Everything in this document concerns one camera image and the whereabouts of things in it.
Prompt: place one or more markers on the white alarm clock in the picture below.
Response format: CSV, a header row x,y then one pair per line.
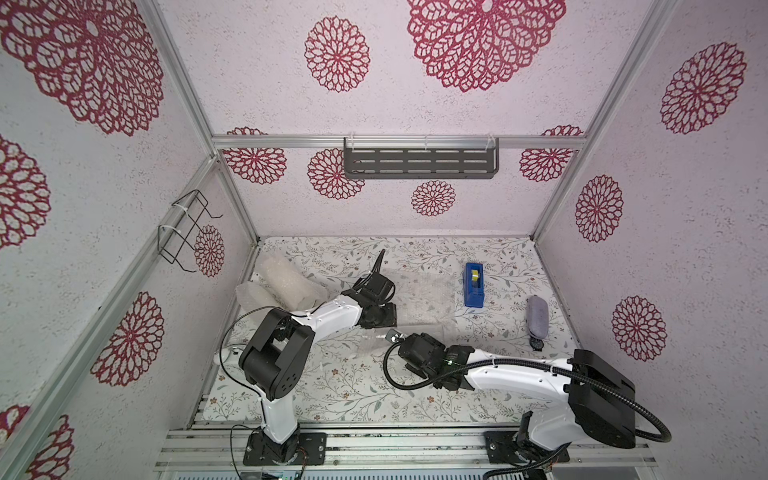
x,y
228,356

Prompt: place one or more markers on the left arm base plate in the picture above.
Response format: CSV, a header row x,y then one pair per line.
x,y
300,449

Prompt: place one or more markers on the clear bubble wrap sheet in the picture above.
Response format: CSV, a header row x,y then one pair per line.
x,y
424,297

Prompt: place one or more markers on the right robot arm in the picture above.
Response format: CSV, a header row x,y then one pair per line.
x,y
587,398

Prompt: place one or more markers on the grey slotted wall shelf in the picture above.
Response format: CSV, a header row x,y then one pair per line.
x,y
419,163

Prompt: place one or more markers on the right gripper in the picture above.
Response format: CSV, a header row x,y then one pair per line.
x,y
409,349

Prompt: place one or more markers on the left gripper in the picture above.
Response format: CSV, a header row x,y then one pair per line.
x,y
391,320

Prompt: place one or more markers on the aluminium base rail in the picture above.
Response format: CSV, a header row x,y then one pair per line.
x,y
217,448

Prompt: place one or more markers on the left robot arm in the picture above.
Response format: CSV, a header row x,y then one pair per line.
x,y
273,360

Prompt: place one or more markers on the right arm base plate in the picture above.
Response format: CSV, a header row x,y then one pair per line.
x,y
503,448

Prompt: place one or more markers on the blue tape dispenser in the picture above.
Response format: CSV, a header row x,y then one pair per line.
x,y
473,285

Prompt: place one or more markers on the black wire wall rack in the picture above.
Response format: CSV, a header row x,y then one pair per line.
x,y
178,236

